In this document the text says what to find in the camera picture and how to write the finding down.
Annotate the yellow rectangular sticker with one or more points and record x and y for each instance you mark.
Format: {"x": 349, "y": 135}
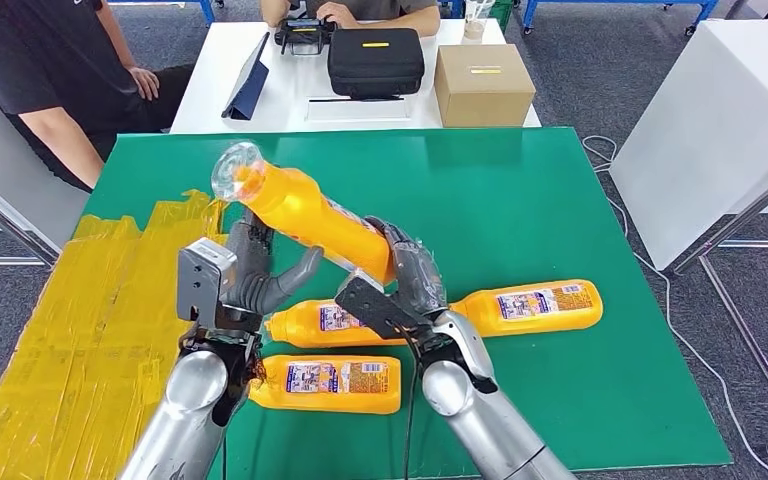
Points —
{"x": 485, "y": 70}
{"x": 376, "y": 45}

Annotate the black carrying case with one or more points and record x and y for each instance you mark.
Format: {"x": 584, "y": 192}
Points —
{"x": 376, "y": 66}

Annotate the metal table frame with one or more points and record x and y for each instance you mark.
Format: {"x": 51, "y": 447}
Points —
{"x": 735, "y": 215}

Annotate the long blue metal frame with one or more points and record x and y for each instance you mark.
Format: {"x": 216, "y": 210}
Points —
{"x": 622, "y": 4}

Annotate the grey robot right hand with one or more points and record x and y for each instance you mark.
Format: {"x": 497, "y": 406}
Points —
{"x": 417, "y": 278}

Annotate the short blue metal frame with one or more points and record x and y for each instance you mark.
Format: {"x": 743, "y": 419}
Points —
{"x": 206, "y": 8}

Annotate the brown cardboard box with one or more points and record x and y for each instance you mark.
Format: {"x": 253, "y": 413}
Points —
{"x": 483, "y": 96}

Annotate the person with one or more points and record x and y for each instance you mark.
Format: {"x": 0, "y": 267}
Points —
{"x": 371, "y": 8}
{"x": 33, "y": 60}

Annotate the black handheld controller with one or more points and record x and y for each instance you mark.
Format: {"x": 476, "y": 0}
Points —
{"x": 301, "y": 33}

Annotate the large white table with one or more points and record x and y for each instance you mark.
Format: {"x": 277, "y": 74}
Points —
{"x": 708, "y": 129}

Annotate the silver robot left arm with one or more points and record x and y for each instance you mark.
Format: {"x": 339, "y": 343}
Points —
{"x": 188, "y": 404}

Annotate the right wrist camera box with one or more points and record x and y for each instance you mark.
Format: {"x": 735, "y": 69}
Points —
{"x": 377, "y": 308}

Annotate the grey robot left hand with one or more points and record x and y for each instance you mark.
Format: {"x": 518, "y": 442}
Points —
{"x": 251, "y": 272}

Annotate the clear plastic cup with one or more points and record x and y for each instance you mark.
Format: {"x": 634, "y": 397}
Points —
{"x": 475, "y": 23}

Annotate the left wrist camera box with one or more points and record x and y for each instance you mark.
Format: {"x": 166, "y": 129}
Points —
{"x": 202, "y": 278}

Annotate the person's left hand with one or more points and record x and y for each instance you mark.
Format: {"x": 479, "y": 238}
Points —
{"x": 145, "y": 83}

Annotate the white desk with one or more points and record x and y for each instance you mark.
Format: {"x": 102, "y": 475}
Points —
{"x": 291, "y": 83}

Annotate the yellow taped cardboard sheet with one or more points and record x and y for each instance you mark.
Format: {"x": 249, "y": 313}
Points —
{"x": 79, "y": 318}

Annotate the tablet with dark blue cover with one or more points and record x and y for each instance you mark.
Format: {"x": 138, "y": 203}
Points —
{"x": 248, "y": 86}

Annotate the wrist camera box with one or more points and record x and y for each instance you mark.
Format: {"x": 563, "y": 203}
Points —
{"x": 377, "y": 308}
{"x": 202, "y": 278}

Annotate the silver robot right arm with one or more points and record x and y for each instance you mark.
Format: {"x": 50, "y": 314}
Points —
{"x": 477, "y": 411}

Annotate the orange detergent bottle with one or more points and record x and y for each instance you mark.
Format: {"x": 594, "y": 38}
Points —
{"x": 338, "y": 391}
{"x": 530, "y": 314}
{"x": 311, "y": 212}
{"x": 311, "y": 331}

